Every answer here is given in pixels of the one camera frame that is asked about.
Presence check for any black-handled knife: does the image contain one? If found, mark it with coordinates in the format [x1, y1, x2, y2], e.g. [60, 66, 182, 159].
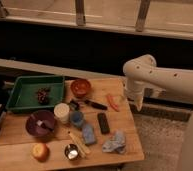
[78, 99, 108, 110]

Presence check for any dark grape bunch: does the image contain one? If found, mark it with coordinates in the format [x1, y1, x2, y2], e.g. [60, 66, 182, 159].
[36, 88, 50, 105]

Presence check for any orange carrot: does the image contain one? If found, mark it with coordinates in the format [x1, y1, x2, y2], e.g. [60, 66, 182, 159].
[106, 94, 120, 112]

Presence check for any orange-red bowl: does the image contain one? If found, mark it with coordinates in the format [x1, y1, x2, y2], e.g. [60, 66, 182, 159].
[70, 79, 91, 98]

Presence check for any crumpled blue-grey cloth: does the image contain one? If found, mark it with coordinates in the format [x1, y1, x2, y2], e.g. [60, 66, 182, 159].
[102, 130, 126, 154]

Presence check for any blue sponge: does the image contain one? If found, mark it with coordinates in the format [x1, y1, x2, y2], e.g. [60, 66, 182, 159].
[82, 124, 96, 145]

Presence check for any green plastic tray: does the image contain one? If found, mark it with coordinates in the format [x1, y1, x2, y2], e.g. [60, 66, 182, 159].
[6, 75, 65, 113]

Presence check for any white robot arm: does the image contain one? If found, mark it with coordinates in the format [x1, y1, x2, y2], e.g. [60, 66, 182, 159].
[123, 54, 193, 171]

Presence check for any small metal cup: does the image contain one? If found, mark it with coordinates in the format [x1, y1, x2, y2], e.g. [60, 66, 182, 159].
[64, 144, 79, 160]

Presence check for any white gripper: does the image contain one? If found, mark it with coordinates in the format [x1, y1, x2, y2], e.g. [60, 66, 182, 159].
[125, 79, 145, 111]

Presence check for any small dark object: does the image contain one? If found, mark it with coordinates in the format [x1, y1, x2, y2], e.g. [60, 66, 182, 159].
[69, 100, 80, 110]

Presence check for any red yellow apple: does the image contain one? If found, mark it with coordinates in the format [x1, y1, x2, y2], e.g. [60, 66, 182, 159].
[32, 143, 49, 161]

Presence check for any purple bowl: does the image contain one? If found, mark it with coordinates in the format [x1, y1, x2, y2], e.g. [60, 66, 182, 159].
[25, 110, 56, 137]

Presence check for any black rectangular remote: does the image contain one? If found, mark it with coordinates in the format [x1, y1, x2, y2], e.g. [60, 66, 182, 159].
[97, 113, 110, 134]

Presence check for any wooden stick utensil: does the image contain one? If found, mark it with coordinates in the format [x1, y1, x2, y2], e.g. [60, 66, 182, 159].
[69, 132, 90, 158]

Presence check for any utensil in purple bowl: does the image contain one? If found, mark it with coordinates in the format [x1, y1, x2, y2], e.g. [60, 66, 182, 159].
[36, 120, 53, 131]

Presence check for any white plastic cup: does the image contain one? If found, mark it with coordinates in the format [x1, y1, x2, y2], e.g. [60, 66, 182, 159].
[54, 103, 70, 124]

